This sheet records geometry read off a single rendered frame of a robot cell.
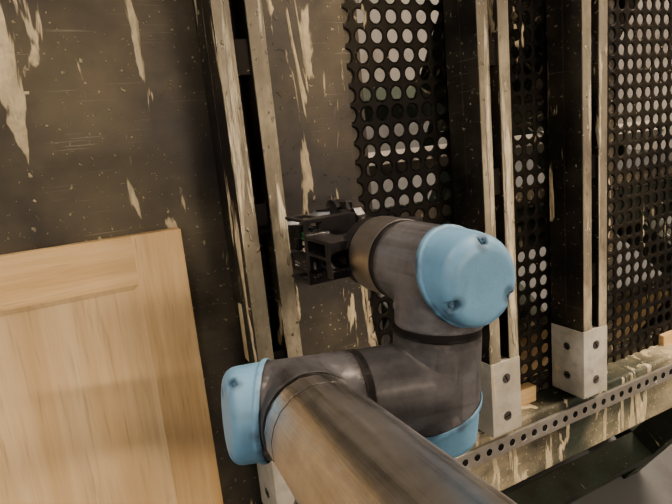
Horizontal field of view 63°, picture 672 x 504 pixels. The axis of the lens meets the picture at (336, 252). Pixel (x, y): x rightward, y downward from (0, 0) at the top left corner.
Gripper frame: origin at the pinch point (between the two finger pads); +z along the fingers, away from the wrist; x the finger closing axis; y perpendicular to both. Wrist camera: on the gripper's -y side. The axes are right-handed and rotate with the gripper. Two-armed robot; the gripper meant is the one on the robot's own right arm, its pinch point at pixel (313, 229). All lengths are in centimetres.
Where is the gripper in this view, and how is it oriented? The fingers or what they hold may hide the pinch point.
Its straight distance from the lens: 73.6
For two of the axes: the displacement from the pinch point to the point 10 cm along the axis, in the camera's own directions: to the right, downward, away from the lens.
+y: -8.9, 1.7, -4.3
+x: 0.9, 9.8, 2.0
